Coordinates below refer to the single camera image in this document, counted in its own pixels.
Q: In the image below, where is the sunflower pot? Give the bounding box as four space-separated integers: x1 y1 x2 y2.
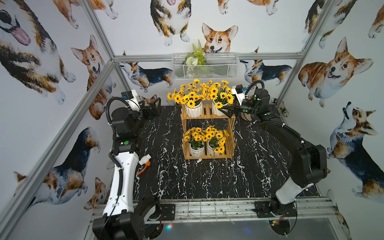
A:
207 80 234 116
184 127 208 158
167 79 212 118
205 126 230 157

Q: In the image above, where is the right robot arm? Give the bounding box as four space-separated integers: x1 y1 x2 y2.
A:
219 81 328 217

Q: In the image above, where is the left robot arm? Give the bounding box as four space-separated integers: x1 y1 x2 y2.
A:
92 96 163 240

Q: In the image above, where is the tan pot green plant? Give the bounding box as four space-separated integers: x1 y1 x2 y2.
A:
241 113 253 122

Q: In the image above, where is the wooden slatted plant shelf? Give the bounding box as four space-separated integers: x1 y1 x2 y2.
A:
181 104 236 160

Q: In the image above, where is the white orange spray nozzle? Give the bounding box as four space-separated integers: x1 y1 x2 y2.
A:
137 154 152 176

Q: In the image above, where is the green fern white flower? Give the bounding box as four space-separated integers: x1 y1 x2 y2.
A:
183 40 207 67

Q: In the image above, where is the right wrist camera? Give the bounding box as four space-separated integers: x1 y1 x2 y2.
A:
231 85 246 105

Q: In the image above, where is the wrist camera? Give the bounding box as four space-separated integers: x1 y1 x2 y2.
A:
121 90 141 112
231 85 246 105

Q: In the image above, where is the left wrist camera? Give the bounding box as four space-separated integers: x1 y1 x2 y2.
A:
121 90 141 112

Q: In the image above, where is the white wire wall basket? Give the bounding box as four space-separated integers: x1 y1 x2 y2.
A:
172 53 240 80

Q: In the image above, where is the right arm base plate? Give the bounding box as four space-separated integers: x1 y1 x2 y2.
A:
253 200 297 218

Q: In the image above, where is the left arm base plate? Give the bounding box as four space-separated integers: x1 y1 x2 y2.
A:
149 204 176 221

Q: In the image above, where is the aluminium front rail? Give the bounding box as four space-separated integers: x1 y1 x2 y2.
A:
88 196 338 226

